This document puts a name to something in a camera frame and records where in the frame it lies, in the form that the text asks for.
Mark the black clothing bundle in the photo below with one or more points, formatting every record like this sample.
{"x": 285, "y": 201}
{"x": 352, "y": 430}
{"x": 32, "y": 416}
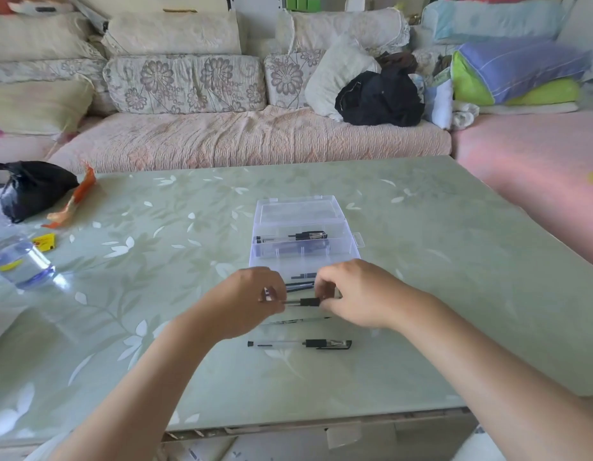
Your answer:
{"x": 380, "y": 99}

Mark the person's left hand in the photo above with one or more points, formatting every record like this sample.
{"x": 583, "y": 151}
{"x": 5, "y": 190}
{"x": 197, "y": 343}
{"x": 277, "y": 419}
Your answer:
{"x": 238, "y": 304}

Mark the pale pink sofa seat cover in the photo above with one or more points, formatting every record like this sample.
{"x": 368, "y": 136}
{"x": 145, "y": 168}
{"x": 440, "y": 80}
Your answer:
{"x": 15, "y": 148}

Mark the black plastic bag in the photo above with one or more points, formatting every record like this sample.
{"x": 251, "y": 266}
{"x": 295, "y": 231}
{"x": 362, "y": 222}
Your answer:
{"x": 34, "y": 192}

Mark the white and blue cloth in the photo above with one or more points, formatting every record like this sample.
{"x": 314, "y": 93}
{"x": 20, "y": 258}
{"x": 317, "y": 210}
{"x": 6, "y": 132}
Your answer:
{"x": 438, "y": 106}

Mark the yellow tag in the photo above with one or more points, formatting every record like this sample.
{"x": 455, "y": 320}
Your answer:
{"x": 44, "y": 242}

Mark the grey table frame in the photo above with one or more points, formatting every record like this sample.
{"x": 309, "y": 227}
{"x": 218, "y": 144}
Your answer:
{"x": 286, "y": 434}

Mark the white textured pillow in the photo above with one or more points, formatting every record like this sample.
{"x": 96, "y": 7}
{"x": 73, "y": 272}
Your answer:
{"x": 334, "y": 77}

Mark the clear plastic storage box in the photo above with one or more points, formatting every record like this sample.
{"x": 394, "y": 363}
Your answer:
{"x": 298, "y": 208}

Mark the person's right hand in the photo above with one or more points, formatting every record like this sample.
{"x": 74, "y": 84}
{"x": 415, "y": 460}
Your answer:
{"x": 378, "y": 297}

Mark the white device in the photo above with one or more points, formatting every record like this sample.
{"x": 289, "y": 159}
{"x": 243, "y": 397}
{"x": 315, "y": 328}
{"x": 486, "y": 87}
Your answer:
{"x": 42, "y": 8}

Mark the floral sofa back cushion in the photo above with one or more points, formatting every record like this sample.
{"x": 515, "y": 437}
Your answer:
{"x": 286, "y": 79}
{"x": 54, "y": 69}
{"x": 186, "y": 83}
{"x": 425, "y": 59}

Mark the pink quilted sofa seat cover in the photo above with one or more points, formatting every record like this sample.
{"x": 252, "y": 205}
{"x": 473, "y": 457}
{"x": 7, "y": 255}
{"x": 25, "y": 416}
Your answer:
{"x": 238, "y": 139}

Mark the person's right forearm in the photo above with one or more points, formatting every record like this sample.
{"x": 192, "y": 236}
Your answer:
{"x": 503, "y": 374}

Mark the brown wooden stick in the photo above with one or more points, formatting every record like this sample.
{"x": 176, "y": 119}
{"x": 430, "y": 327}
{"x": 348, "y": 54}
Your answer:
{"x": 180, "y": 10}

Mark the brown garment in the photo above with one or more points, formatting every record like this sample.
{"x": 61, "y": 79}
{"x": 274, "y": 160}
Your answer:
{"x": 397, "y": 61}

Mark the person's left forearm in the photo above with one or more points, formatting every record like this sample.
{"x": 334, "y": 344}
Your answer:
{"x": 133, "y": 398}

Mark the orange snack wrapper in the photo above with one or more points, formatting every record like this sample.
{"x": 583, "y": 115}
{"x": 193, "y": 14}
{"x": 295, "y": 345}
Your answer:
{"x": 82, "y": 189}

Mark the clear water bottle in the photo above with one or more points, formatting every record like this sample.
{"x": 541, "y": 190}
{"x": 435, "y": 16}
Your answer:
{"x": 20, "y": 264}

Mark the cream sofa bolster cushion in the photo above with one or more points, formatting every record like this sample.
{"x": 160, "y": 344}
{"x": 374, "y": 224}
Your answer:
{"x": 344, "y": 31}
{"x": 171, "y": 33}
{"x": 39, "y": 37}

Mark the white towel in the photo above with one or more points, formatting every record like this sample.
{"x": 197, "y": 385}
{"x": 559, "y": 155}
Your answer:
{"x": 464, "y": 117}

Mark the white tissue pack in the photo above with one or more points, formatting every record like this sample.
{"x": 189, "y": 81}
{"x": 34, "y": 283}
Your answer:
{"x": 355, "y": 3}

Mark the pale yellow pillow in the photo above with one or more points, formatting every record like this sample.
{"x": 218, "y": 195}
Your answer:
{"x": 37, "y": 107}

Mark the white cabinet with black frame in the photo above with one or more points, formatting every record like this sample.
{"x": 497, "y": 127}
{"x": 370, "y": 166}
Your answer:
{"x": 255, "y": 9}

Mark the light blue bolster pillow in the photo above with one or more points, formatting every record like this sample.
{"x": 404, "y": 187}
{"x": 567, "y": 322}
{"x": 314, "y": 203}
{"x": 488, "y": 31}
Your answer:
{"x": 490, "y": 21}

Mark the white paper bag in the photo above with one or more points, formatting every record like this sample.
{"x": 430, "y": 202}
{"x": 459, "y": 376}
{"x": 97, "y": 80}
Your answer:
{"x": 1, "y": 326}

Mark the clear black-capped gel pen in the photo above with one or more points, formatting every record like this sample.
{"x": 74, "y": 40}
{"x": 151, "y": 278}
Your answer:
{"x": 301, "y": 283}
{"x": 325, "y": 344}
{"x": 313, "y": 234}
{"x": 310, "y": 302}
{"x": 308, "y": 238}
{"x": 291, "y": 244}

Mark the salmon pink sofa seat cover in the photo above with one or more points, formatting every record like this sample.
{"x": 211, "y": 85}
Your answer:
{"x": 527, "y": 158}

